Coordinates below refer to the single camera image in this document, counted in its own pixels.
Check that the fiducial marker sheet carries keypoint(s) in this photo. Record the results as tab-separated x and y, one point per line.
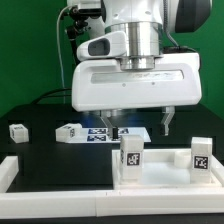
100	135

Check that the white square table top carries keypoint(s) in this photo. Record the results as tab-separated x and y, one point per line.
166	168

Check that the white U-shaped fence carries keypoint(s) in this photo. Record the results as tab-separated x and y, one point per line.
27	205

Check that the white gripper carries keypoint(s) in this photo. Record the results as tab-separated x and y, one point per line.
103	85

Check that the black camera on mount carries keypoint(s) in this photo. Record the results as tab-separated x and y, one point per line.
80	17

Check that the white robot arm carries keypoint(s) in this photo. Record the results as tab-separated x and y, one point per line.
124	64

